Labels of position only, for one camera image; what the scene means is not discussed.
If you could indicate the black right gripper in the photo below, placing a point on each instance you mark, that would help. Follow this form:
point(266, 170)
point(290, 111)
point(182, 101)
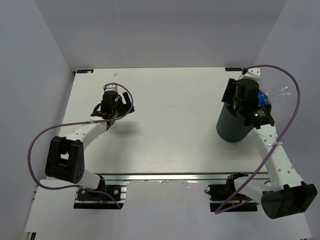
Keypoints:
point(230, 90)

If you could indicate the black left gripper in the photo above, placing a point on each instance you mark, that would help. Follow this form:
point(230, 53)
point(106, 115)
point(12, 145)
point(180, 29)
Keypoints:
point(127, 108)

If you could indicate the dark grey bin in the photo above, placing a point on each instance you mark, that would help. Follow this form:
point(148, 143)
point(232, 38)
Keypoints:
point(237, 118)

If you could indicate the clear bottle blue label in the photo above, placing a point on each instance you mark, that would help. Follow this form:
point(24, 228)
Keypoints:
point(272, 95)

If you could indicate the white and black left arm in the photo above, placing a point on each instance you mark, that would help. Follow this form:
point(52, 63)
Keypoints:
point(66, 155)

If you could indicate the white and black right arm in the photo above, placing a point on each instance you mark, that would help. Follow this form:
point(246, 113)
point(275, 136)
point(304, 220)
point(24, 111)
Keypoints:
point(287, 193)

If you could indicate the blue corner tag right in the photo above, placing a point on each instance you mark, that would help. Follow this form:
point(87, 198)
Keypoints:
point(233, 69)

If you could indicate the blue corner tag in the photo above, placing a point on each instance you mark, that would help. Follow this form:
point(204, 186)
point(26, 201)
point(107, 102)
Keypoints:
point(233, 69)
point(84, 71)

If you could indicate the blue corner tag left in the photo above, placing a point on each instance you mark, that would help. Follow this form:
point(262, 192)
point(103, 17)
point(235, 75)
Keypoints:
point(84, 71)

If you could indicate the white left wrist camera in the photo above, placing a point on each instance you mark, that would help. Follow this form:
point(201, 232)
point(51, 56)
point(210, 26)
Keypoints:
point(110, 87)

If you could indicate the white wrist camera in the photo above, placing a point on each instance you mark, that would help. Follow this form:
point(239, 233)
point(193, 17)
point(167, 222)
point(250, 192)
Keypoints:
point(110, 87)
point(251, 73)

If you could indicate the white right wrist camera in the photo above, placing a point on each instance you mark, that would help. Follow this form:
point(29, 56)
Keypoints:
point(251, 73)

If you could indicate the aluminium front rail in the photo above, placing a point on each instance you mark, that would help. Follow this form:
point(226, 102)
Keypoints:
point(166, 177)

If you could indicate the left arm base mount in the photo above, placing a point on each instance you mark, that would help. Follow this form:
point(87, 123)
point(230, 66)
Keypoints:
point(92, 201)

